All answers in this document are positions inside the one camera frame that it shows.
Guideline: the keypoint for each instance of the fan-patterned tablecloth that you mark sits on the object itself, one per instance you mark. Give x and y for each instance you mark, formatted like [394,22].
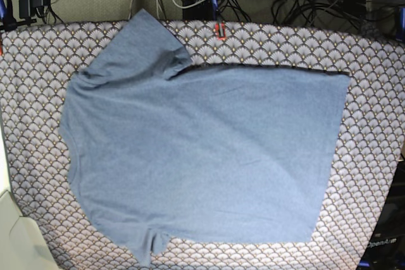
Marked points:
[38,62]

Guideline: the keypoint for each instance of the black box behind table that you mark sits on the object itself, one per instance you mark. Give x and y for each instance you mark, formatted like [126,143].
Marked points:
[203,12]

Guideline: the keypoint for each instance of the red table clamp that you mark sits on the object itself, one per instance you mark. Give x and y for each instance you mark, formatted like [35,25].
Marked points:
[220,31]

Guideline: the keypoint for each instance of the black OpenArm base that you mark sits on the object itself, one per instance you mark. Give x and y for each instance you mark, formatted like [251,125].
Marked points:
[385,249]

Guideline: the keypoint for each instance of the blue T-shirt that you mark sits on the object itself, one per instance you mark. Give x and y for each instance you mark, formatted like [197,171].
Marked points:
[160,149]

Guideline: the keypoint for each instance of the white furniture at left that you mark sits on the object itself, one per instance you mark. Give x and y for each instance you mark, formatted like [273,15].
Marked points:
[22,243]

